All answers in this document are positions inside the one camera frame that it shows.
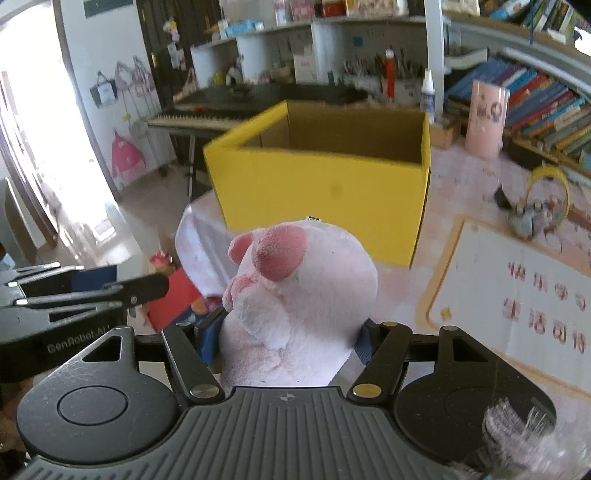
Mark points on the white shelf unit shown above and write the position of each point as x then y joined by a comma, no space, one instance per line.
438,41

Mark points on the fluffy grey cuff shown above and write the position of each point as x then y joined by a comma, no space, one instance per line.
531,443

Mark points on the yellow tape roll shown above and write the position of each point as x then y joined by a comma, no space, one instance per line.
551,177

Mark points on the grey toy car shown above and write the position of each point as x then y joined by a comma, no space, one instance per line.
531,221

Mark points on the yellow cardboard box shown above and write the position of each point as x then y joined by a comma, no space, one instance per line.
323,194

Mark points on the wooden chessboard box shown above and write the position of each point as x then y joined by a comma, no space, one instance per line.
445,134

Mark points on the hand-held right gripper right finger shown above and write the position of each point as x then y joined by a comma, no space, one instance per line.
385,355

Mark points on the pink plush pig toy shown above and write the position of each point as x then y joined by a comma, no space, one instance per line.
300,314

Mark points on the pink cartoon cylinder container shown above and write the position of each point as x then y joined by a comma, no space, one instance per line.
485,124

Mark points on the pink dress wall sticker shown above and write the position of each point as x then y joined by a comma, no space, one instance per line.
125,159

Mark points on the cup of brushes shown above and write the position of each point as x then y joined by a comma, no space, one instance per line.
397,83

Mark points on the row of colourful books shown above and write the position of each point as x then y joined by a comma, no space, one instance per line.
540,101

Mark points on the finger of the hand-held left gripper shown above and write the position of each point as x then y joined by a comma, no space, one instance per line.
60,279
138,288

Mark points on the black electric keyboard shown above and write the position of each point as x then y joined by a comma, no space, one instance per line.
221,104

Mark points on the black binder clip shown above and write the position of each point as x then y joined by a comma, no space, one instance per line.
502,196

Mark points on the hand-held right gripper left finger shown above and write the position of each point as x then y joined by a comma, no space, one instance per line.
184,360

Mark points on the white spray bottle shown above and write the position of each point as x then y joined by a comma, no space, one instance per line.
427,99

